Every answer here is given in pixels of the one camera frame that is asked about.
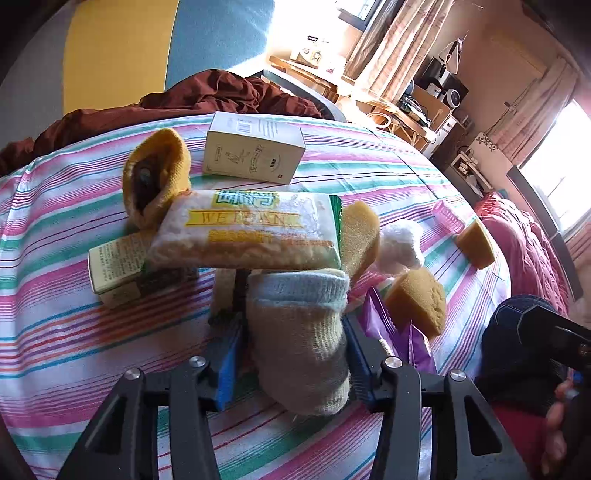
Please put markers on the purple snack wrapper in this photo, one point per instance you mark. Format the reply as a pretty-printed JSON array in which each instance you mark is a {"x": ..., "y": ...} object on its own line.
[{"x": 408, "y": 343}]

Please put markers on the yellow knit sock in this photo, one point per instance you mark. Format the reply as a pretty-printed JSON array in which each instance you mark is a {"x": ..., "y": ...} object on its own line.
[{"x": 155, "y": 173}]

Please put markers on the rice cracker snack packet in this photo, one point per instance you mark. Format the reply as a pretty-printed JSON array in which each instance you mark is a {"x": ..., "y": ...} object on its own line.
[{"x": 240, "y": 229}]

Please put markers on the floral window curtain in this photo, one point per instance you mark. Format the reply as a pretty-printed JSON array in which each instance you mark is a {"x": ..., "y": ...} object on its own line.
[{"x": 392, "y": 49}]

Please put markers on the striped bed sheet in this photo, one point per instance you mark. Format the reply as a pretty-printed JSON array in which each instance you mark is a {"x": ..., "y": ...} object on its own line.
[{"x": 62, "y": 350}]

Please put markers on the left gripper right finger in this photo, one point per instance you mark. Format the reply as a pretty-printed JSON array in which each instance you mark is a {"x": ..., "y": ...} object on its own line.
[{"x": 468, "y": 441}]

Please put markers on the yellow sponge block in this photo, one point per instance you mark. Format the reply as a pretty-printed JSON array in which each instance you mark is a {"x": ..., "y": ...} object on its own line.
[{"x": 417, "y": 297}]

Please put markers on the white carton box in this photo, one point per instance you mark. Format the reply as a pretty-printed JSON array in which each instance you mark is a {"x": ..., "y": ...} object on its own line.
[{"x": 251, "y": 147}]

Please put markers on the black speaker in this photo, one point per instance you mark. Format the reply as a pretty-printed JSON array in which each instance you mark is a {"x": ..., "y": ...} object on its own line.
[{"x": 441, "y": 83}]

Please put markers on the pink quilt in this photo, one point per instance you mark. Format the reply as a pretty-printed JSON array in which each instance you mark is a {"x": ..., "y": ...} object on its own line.
[{"x": 533, "y": 264}]

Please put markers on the white crumpled plastic bag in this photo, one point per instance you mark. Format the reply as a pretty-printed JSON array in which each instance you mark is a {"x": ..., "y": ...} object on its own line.
[{"x": 399, "y": 248}]

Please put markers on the yellow sponge piece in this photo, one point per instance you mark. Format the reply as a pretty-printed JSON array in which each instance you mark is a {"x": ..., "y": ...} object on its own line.
[{"x": 360, "y": 239}]

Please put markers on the person's right hand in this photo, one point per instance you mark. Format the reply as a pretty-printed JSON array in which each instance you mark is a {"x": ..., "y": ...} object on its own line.
[{"x": 555, "y": 446}]

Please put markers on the beige knit sock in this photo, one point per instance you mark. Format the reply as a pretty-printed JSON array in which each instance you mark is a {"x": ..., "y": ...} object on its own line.
[{"x": 298, "y": 342}]

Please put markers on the right side curtain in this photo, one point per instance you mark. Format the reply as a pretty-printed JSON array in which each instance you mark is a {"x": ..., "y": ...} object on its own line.
[{"x": 528, "y": 120}]

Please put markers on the yellow sponge wedge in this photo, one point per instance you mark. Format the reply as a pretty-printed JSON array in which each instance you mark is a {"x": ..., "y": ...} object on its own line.
[{"x": 474, "y": 243}]

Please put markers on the maroon blanket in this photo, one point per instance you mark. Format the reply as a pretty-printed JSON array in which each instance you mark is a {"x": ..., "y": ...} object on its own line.
[{"x": 203, "y": 93}]

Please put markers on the small green white box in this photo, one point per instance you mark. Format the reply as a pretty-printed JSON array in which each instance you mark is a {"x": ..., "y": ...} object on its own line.
[{"x": 120, "y": 273}]

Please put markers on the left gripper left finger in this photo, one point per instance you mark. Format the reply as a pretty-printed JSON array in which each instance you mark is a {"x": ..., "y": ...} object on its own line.
[{"x": 120, "y": 441}]

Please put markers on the tricolour headboard cushion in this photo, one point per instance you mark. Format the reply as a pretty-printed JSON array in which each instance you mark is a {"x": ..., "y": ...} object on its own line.
[{"x": 102, "y": 54}]

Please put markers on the wooden desk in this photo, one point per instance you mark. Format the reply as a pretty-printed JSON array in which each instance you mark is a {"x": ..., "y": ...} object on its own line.
[{"x": 357, "y": 105}]

